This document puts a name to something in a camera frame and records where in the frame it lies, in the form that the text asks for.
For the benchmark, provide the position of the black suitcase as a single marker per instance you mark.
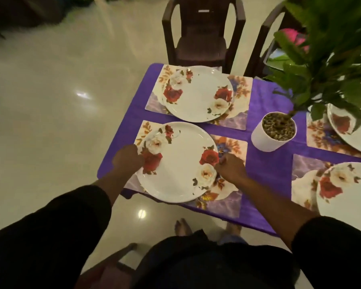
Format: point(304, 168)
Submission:
point(24, 12)

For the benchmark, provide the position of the person's right forearm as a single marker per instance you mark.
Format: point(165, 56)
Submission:
point(276, 210)

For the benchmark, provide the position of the person's left foot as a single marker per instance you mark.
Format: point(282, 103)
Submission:
point(183, 228)

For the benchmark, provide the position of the person's foot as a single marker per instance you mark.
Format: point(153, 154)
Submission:
point(233, 228)
point(183, 228)

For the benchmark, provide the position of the person's right hand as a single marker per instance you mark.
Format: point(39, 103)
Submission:
point(231, 170)

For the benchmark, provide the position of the floral print placemat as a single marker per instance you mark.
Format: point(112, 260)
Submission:
point(319, 138)
point(237, 120)
point(228, 204)
point(304, 168)

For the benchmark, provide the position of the green plant in white pot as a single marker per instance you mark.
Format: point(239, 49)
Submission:
point(261, 141)

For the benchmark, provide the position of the grey plastic tub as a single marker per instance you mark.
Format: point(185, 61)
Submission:
point(266, 64)

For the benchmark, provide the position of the person's left hand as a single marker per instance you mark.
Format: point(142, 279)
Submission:
point(127, 160)

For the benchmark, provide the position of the person's right foot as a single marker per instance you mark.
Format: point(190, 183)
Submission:
point(233, 228)

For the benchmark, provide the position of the person's black shirt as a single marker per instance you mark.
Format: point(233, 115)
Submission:
point(48, 237)

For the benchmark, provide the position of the person's light blue trousers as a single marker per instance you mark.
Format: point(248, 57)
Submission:
point(228, 239)

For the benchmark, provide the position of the purple tablecloth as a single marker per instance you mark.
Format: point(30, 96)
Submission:
point(264, 165)

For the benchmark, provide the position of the green ribbed mat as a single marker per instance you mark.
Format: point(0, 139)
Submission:
point(278, 58)

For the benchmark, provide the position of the brown plastic armchair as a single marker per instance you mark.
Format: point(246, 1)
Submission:
point(198, 48)
point(108, 276)
point(252, 57)

